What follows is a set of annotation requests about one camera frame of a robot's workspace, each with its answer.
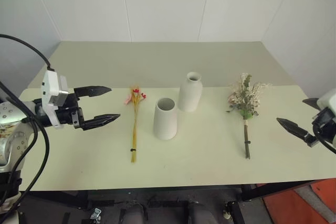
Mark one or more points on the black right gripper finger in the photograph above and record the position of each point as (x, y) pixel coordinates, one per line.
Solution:
(292, 128)
(312, 102)

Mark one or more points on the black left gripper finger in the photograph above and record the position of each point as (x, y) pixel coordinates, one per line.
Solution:
(93, 91)
(101, 121)

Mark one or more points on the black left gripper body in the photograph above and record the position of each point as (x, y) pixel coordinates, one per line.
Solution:
(68, 115)

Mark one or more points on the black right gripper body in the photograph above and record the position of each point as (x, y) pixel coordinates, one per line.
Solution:
(325, 120)

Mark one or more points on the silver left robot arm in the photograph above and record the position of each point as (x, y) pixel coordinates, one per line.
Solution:
(15, 140)

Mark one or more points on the white tapered open vase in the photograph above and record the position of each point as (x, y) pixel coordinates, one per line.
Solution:
(165, 124)

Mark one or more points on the white bottle-shaped vase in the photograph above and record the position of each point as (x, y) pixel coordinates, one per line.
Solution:
(190, 95)

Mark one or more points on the yellow-stemmed red flower bundle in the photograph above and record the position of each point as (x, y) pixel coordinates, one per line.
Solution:
(134, 134)

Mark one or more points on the green and white flower bouquet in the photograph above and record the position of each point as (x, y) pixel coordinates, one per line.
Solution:
(245, 98)

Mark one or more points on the orange and grey object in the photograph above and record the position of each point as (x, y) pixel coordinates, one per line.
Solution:
(286, 205)

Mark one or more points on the small silver metal buckle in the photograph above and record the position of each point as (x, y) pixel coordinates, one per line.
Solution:
(96, 213)

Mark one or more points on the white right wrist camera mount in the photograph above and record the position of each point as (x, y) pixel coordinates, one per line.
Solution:
(326, 99)

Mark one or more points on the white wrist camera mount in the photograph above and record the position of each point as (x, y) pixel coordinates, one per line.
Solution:
(326, 99)
(50, 85)

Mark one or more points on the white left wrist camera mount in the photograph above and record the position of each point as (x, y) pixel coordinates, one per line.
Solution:
(50, 85)

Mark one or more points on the black metal table frame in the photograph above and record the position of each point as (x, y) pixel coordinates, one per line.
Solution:
(249, 192)

